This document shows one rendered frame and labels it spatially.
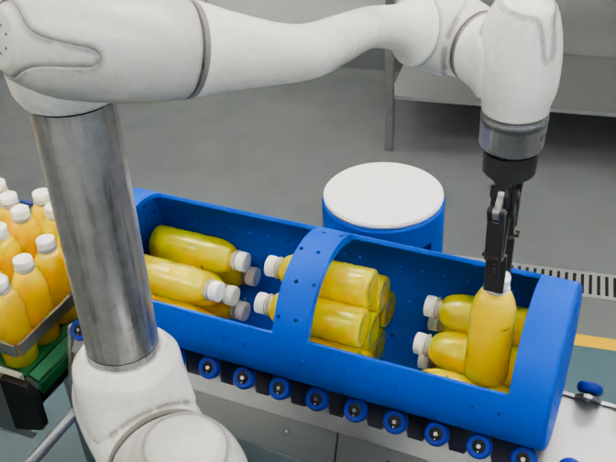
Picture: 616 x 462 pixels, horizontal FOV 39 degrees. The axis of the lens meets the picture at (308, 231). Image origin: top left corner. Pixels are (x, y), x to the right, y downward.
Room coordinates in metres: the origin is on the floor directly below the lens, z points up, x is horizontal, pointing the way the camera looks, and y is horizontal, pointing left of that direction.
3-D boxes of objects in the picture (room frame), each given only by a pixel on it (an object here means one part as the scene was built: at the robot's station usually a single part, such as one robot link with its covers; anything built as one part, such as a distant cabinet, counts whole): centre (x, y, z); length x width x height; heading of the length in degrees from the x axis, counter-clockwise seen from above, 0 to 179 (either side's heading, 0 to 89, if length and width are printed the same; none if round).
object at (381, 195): (1.69, -0.18, 1.03); 0.28 x 0.28 x 0.01
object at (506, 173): (1.04, -0.29, 1.47); 0.08 x 0.07 x 0.09; 154
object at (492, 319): (1.04, -0.28, 1.18); 0.07 x 0.07 x 0.19
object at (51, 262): (1.48, 0.54, 0.99); 0.07 x 0.07 x 0.19
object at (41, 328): (1.47, 0.50, 0.96); 0.40 x 0.01 x 0.03; 154
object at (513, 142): (1.04, -0.29, 1.54); 0.09 x 0.09 x 0.06
